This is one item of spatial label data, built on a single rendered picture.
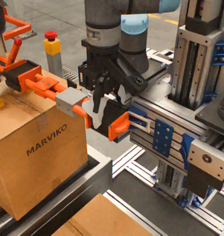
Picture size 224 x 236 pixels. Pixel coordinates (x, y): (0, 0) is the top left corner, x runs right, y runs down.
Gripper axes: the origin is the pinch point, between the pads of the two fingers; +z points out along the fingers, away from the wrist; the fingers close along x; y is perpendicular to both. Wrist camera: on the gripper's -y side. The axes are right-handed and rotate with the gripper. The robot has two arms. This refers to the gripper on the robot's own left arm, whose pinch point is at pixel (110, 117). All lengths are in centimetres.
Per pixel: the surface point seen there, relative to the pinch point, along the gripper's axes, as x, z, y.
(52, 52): -49, 24, 79
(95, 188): -21, 71, 26
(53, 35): -51, 15, 80
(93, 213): -7, 66, 16
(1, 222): 20, 65, 43
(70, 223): 2, 66, 20
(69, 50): -188, 116, 217
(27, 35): -180, 112, 287
